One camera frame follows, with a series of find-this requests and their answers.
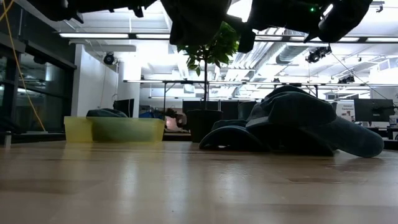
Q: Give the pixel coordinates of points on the blue denim cap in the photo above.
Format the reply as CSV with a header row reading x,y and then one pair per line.
x,y
105,113
231,140
292,105

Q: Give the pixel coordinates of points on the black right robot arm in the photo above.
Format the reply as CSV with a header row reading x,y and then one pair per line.
x,y
345,18

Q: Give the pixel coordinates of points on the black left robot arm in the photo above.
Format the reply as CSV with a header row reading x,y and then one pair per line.
x,y
56,7

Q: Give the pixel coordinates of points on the green leafy potted tree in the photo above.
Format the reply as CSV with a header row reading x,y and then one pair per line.
x,y
214,46

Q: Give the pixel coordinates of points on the white poster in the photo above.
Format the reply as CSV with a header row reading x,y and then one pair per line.
x,y
345,112

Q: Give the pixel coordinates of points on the black overhead rack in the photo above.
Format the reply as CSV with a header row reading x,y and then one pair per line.
x,y
183,82

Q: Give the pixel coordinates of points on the black plant pot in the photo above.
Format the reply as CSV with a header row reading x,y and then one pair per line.
x,y
203,124

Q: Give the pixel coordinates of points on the black computer monitor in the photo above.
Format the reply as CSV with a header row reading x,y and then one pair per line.
x,y
373,110
124,107

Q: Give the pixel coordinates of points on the long ceiling light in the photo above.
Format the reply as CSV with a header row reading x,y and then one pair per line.
x,y
93,35

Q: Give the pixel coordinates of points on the yellow translucent plastic bin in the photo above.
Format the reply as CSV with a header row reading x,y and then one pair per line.
x,y
77,130

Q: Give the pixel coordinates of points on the black ceiling camera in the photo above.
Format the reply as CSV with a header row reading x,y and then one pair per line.
x,y
317,55
346,79

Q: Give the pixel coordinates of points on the black aluminium frame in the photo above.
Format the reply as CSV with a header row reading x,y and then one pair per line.
x,y
391,144
37,137

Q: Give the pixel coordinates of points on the round black wall camera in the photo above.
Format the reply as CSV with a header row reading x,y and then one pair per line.
x,y
109,58

